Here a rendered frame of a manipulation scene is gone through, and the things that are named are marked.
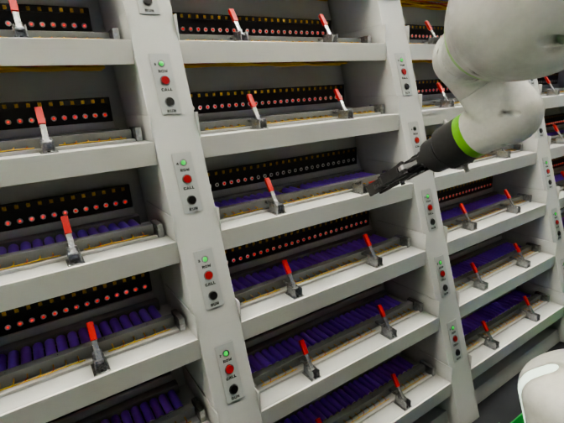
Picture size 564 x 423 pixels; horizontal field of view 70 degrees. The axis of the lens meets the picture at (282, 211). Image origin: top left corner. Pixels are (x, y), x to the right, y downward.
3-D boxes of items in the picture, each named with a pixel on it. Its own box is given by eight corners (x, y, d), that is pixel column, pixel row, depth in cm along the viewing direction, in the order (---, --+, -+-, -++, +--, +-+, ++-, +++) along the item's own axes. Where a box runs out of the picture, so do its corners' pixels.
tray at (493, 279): (554, 266, 154) (558, 232, 151) (457, 320, 123) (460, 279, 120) (501, 251, 171) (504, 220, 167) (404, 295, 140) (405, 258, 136)
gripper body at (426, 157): (440, 169, 81) (407, 185, 89) (465, 163, 85) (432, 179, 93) (425, 135, 82) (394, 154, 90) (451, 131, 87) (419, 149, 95)
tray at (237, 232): (412, 197, 117) (413, 165, 114) (222, 251, 86) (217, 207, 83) (362, 187, 133) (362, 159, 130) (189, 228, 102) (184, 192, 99)
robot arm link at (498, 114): (547, 137, 64) (566, 111, 70) (501, 74, 64) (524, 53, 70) (473, 171, 76) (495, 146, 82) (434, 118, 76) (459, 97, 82)
